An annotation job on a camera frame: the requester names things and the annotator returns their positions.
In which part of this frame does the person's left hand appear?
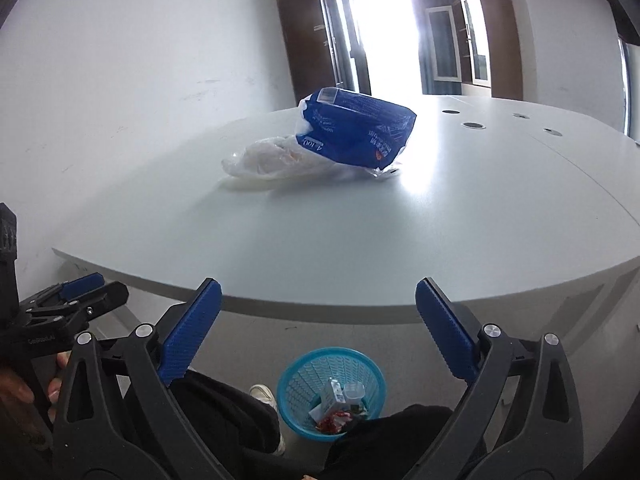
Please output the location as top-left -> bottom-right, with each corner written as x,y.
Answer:
1,351 -> 70,445

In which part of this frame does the white crumpled plastic bag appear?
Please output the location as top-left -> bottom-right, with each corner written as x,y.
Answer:
221,130 -> 408,181

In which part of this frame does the white upside-down plastic cup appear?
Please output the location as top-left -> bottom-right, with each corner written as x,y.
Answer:
343,382 -> 366,410

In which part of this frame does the blue plastic trash basket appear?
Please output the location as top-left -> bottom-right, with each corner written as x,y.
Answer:
277,347 -> 386,442

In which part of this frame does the white blue small box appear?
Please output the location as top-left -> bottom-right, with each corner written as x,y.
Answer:
309,377 -> 348,424

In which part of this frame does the brown wooden cabinet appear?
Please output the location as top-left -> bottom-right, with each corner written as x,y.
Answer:
277,0 -> 371,101

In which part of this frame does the brown cabinet with glass door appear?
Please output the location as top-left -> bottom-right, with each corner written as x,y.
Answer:
452,0 -> 524,101

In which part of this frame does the red orange snack wrapper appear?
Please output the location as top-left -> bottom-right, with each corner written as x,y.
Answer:
316,411 -> 355,436

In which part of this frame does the blue tissue pack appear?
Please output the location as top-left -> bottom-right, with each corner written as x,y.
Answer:
295,87 -> 416,171

